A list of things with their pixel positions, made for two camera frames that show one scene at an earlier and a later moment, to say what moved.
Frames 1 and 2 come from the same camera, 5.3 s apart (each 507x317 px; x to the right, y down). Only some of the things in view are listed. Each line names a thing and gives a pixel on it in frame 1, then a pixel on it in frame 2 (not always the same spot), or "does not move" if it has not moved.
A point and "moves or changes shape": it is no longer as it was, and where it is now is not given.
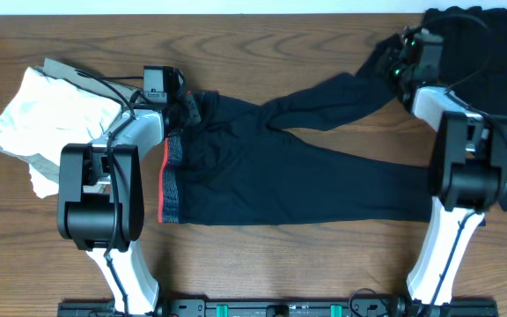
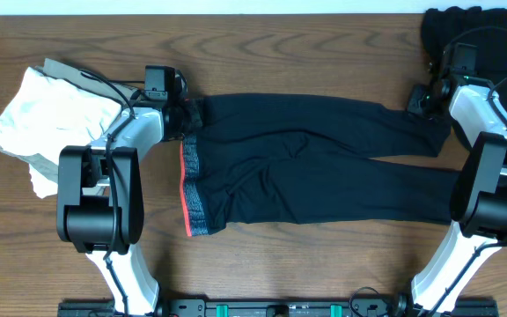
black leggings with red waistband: (241, 163) moves or changes shape
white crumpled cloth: (41, 115) does not move
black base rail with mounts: (282, 308) does not move
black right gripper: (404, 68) -> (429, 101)
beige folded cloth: (86, 80) does not move
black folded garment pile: (477, 66) does not move
